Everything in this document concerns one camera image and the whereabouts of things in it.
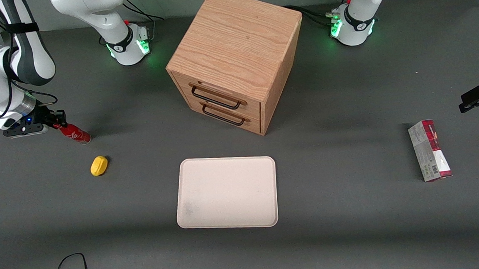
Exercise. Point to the grey and red carton box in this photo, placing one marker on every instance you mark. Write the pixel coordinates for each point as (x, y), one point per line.
(429, 150)

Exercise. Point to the red coke bottle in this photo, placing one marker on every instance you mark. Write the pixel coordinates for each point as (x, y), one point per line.
(76, 135)

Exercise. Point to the yellow lemon-shaped toy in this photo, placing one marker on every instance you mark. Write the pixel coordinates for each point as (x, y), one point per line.
(99, 165)

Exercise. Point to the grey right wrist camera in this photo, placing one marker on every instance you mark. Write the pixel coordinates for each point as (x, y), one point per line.
(25, 130)

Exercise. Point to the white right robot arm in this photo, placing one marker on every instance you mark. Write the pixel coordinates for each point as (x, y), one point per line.
(31, 60)

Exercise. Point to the wooden two-drawer cabinet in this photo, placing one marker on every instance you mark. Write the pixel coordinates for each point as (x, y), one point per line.
(234, 47)

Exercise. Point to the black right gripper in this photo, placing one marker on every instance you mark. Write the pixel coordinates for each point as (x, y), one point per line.
(44, 117)

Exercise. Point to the beige rectangular tray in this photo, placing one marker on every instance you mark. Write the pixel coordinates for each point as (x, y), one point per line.
(226, 192)

